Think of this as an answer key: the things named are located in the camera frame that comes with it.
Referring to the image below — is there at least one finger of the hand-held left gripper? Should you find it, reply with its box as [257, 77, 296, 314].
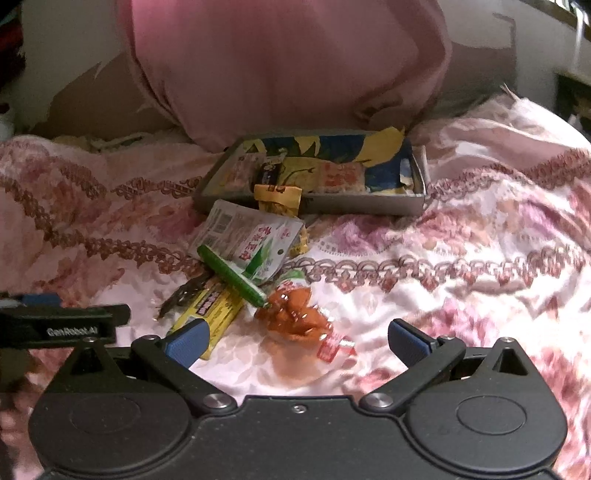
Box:
[0, 294, 64, 309]

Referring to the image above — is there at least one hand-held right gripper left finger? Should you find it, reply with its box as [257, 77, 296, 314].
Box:
[58, 318, 238, 414]

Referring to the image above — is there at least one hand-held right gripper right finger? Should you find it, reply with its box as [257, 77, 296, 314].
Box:
[360, 318, 534, 414]

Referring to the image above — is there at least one yellow green snack packet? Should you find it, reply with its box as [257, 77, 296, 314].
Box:
[167, 282, 244, 361]

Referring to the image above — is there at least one dark snack packet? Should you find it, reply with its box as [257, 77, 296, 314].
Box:
[158, 276, 211, 320]

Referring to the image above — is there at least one green sausage stick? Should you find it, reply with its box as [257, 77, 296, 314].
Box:
[197, 244, 269, 309]

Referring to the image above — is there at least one orange sausages packet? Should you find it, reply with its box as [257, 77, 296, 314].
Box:
[255, 276, 357, 366]

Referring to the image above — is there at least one white pink snack packet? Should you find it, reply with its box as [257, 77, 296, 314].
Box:
[188, 200, 305, 283]

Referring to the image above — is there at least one grey box with blue-yellow lining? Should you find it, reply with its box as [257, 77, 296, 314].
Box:
[191, 128, 428, 217]

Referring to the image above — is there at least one yellow snack packet brown label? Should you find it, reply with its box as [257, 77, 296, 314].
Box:
[253, 184, 311, 257]

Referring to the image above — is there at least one beige cracker packet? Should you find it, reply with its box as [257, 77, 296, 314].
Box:
[313, 161, 371, 195]

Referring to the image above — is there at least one clear grain bar packet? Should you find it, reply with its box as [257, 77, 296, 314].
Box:
[225, 154, 260, 191]

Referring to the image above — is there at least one blue snack packet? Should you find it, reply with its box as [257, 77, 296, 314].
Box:
[256, 161, 283, 186]

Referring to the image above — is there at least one grey cloth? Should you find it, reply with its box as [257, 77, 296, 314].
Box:
[410, 87, 514, 136]

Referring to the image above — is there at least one pink pillow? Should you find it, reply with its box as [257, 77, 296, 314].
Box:
[117, 0, 454, 154]

